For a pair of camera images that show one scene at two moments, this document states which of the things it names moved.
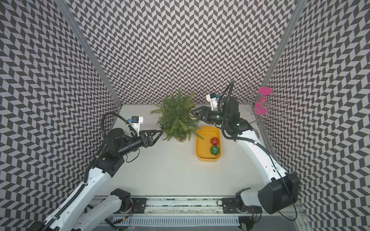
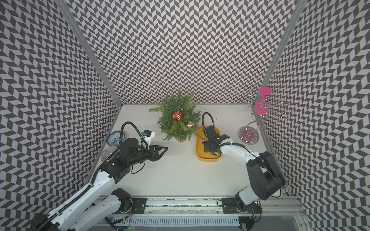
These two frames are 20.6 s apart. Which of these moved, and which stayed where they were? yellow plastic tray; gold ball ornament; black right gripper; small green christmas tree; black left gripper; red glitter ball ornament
Moved: black left gripper; black right gripper; red glitter ball ornament; gold ball ornament
Stayed: small green christmas tree; yellow plastic tray
